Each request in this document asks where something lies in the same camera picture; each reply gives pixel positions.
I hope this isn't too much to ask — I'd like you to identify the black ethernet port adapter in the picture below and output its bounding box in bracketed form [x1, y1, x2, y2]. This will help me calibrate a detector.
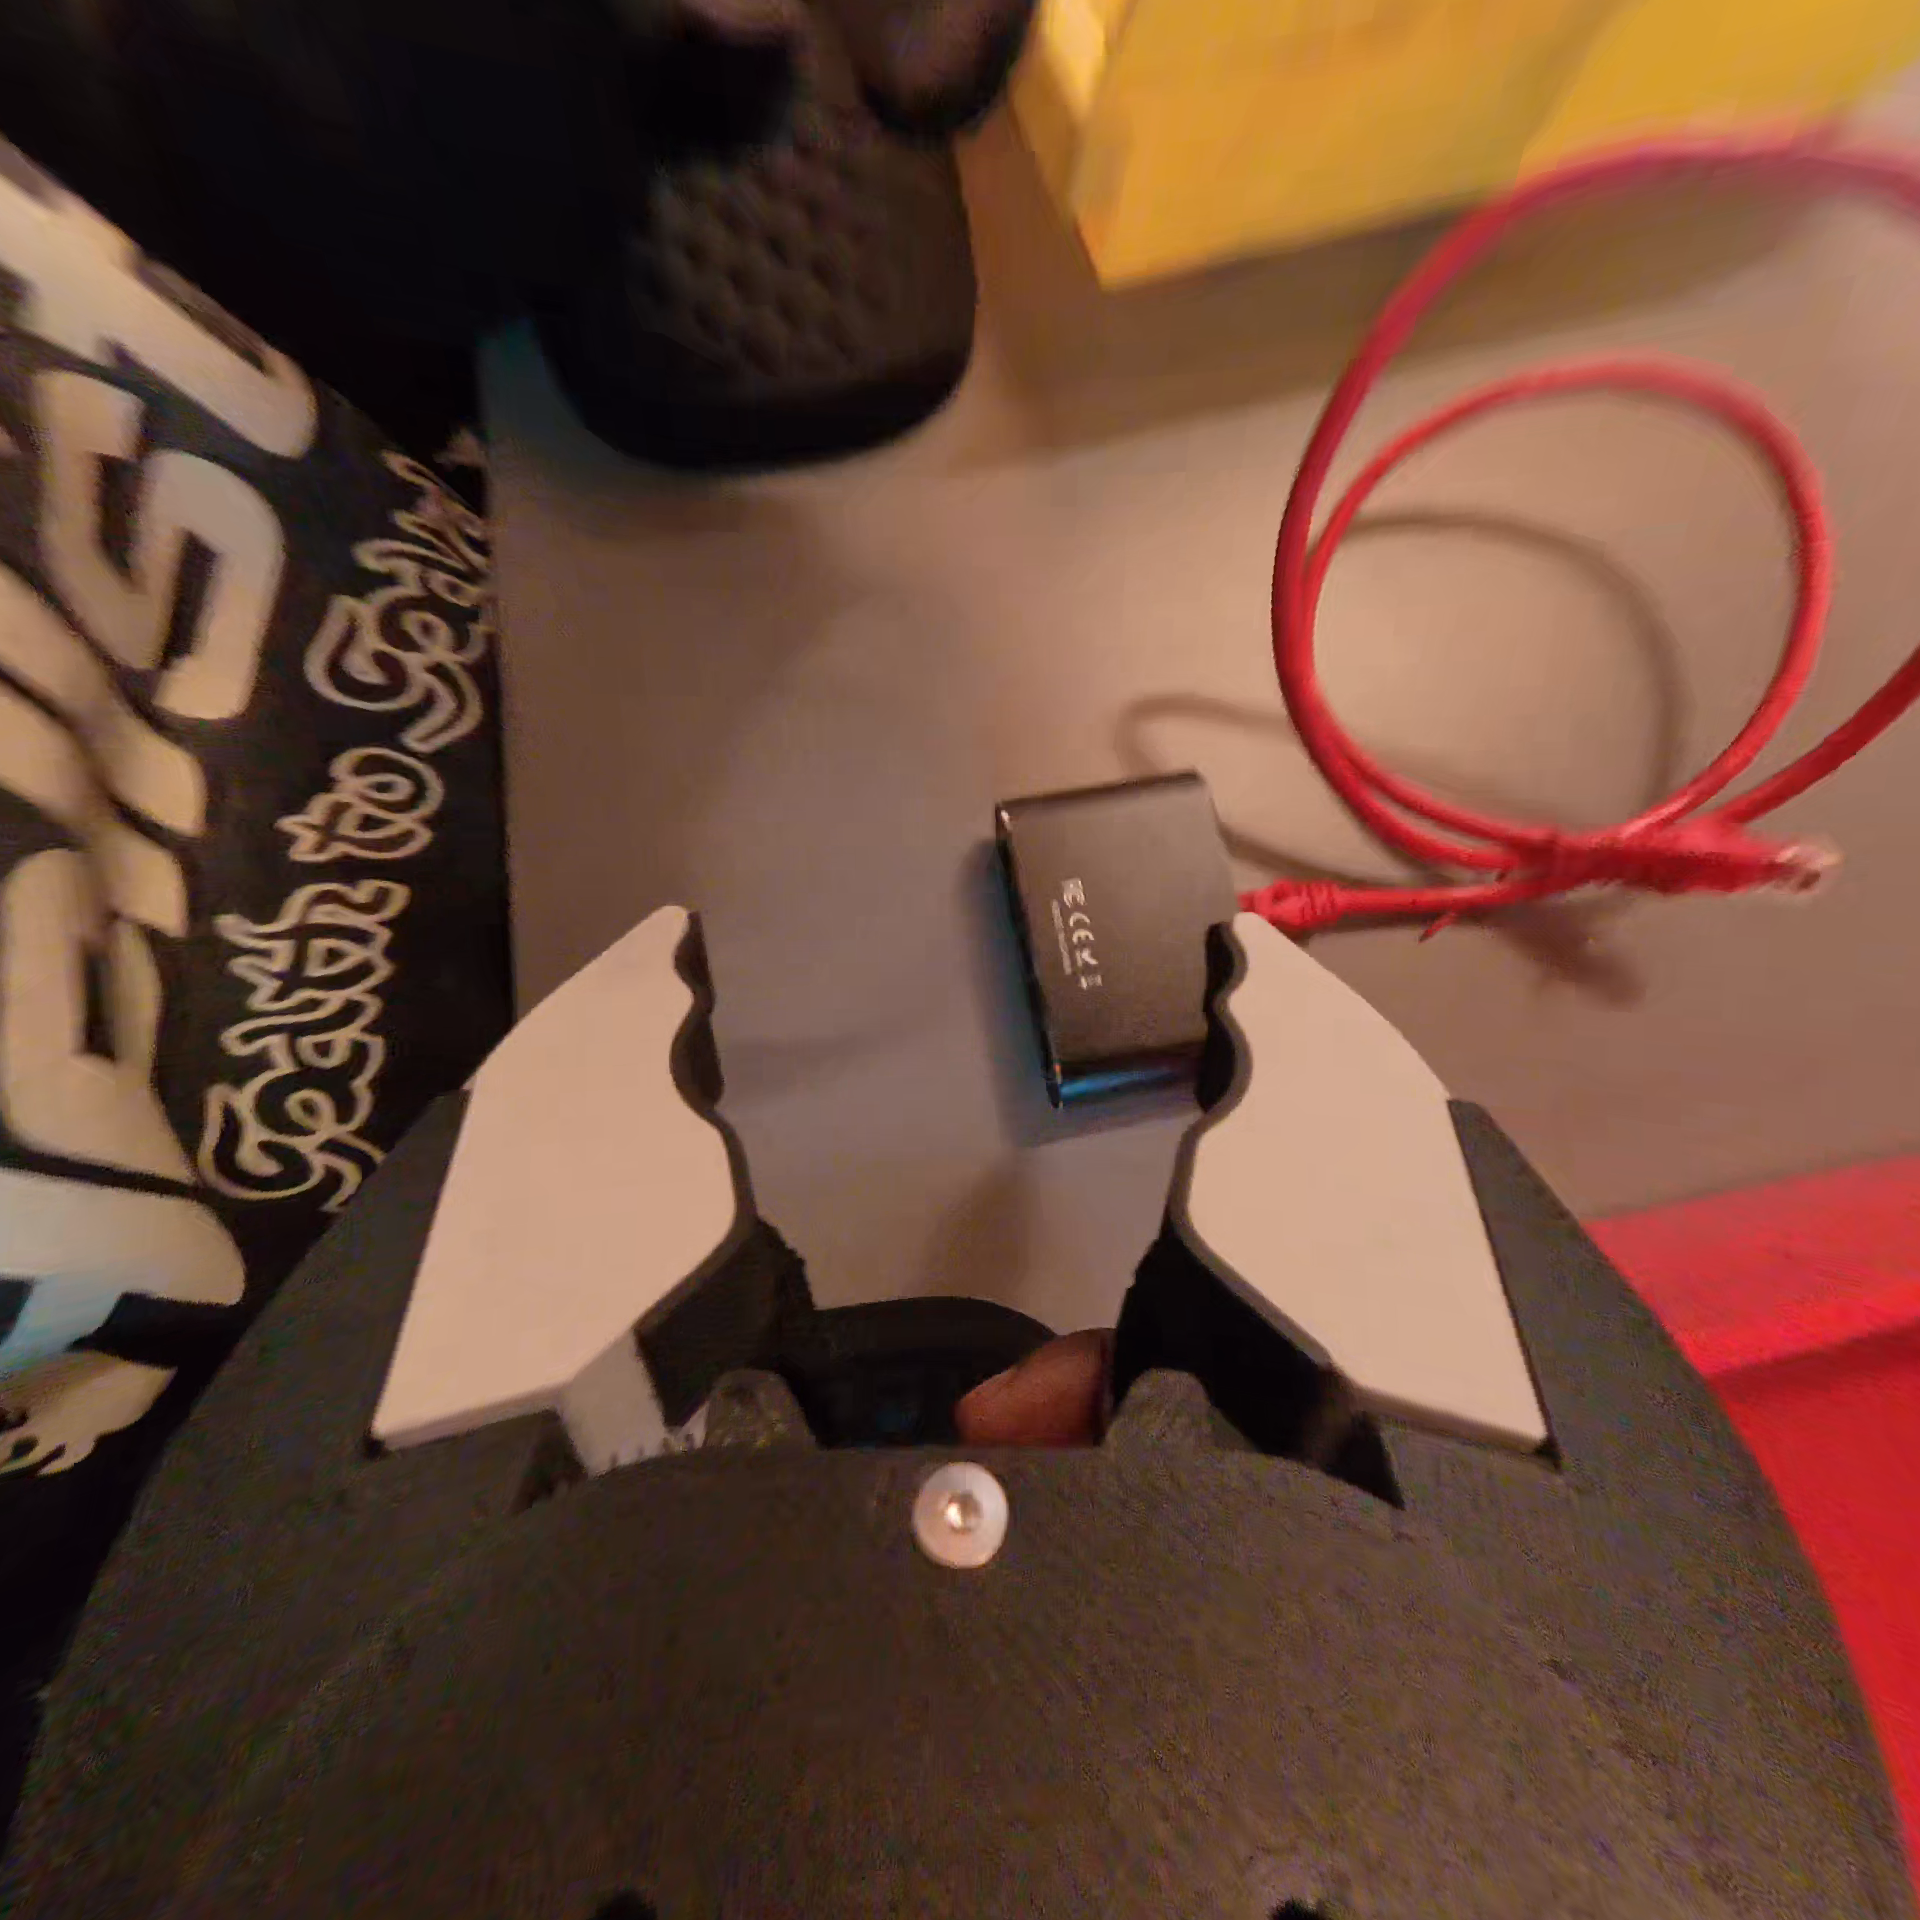
[993, 770, 1256, 1112]

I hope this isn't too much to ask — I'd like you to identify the person's right hand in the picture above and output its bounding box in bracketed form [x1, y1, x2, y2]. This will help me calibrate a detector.
[956, 1333, 1116, 1449]

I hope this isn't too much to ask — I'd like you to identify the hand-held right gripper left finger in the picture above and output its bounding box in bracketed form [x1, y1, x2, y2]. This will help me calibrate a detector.
[369, 902, 760, 1478]

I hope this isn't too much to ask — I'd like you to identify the red ethernet cable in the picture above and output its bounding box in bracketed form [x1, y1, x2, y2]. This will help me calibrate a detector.
[1237, 128, 1920, 938]

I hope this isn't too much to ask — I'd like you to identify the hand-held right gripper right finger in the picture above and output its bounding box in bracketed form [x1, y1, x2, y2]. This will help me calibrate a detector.
[1168, 911, 1550, 1453]

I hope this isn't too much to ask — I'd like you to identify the red plastic bin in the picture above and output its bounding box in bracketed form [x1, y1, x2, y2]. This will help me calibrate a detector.
[1581, 1152, 1920, 1832]

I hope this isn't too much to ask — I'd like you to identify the yellow plastic bin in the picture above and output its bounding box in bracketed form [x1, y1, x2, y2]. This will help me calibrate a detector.
[1008, 0, 1920, 289]

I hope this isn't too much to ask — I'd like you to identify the person's black printed shirt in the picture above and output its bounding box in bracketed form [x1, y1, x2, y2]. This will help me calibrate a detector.
[0, 134, 518, 1728]

